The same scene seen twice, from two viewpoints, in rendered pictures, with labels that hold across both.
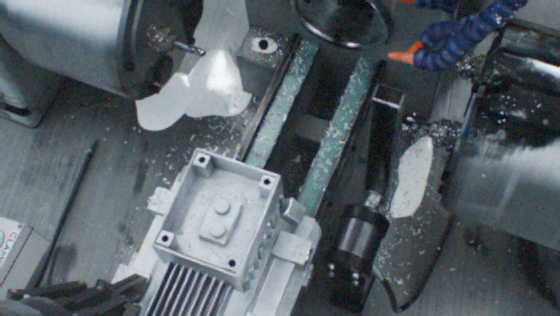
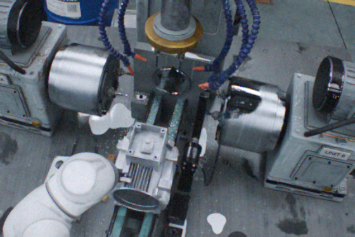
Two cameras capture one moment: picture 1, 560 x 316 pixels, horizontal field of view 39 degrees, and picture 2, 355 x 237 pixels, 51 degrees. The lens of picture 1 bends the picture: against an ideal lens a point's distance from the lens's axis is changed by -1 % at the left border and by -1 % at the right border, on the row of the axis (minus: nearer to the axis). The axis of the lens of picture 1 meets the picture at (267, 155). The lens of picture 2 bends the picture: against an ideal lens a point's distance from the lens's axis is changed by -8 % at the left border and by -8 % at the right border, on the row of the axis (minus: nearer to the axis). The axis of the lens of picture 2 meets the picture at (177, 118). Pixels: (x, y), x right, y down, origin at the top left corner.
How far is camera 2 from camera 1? 0.45 m
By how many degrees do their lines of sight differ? 17
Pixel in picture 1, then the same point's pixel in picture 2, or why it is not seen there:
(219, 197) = (146, 138)
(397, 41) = (192, 90)
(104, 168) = (81, 149)
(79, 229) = not seen: hidden behind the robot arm
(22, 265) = not seen: hidden behind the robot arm
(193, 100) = (112, 122)
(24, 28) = (60, 90)
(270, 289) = (166, 170)
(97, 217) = not seen: hidden behind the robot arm
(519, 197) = (245, 131)
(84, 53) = (83, 97)
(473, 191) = (230, 131)
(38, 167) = (54, 151)
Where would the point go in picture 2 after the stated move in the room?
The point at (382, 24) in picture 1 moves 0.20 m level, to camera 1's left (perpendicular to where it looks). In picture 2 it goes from (187, 83) to (135, 95)
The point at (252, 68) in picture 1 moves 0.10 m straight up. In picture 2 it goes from (137, 106) to (137, 90)
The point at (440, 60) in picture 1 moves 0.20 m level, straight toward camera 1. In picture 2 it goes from (218, 83) to (215, 138)
